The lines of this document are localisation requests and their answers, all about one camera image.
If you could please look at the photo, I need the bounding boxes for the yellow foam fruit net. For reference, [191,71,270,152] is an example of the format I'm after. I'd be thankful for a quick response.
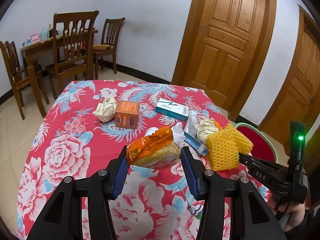
[206,124,253,171]

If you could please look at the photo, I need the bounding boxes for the light blue plastic piece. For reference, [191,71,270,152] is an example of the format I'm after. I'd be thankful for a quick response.
[184,132,209,156]

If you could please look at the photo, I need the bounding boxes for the orange biscuit packet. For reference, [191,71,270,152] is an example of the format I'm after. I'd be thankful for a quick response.
[126,126,181,170]

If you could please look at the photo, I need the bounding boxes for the person's right hand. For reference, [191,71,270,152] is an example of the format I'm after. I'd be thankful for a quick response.
[267,195,305,232]

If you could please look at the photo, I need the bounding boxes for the red bucket green rim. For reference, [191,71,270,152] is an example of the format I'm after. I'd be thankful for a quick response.
[234,122,278,163]

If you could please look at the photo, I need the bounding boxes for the right wooden door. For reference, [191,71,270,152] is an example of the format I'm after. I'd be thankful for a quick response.
[258,7,319,155]

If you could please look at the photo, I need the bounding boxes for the wooden door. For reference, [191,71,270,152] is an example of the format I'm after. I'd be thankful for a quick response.
[171,0,277,121]
[258,7,319,155]

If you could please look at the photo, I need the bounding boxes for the red floral tablecloth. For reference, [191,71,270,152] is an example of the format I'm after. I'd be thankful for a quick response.
[16,80,273,240]

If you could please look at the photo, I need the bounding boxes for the white tissue under net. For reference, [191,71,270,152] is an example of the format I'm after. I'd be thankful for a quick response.
[144,122,185,148]

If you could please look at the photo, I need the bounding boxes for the clear plastic wrapper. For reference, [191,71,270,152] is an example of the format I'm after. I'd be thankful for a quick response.
[184,109,200,137]

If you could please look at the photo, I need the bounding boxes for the crumpled tissue behind box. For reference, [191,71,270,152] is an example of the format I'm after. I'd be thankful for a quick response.
[93,97,117,122]

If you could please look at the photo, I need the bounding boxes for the small orange box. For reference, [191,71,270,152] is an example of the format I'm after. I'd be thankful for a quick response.
[115,100,140,129]

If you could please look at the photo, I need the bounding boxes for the teal white carton box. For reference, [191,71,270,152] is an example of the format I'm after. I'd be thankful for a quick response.
[155,98,189,121]

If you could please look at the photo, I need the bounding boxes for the near-left wooden chair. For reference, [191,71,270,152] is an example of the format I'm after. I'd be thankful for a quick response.
[0,40,50,120]

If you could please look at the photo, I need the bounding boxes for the left wooden door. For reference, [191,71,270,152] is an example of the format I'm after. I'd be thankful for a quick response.
[171,0,277,121]

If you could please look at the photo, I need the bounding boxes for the wooden dining table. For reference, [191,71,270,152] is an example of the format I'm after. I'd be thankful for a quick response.
[21,28,99,119]

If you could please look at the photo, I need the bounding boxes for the yellow seat cushion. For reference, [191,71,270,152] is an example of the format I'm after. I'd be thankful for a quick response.
[93,44,111,51]

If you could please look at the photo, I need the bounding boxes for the items on dining table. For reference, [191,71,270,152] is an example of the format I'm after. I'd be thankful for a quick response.
[22,24,54,48]

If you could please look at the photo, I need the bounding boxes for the middle wooden chair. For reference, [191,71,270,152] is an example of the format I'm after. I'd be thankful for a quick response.
[46,10,99,99]

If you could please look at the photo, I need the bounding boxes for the far wooden chair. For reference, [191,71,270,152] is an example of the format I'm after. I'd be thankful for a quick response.
[93,17,125,80]

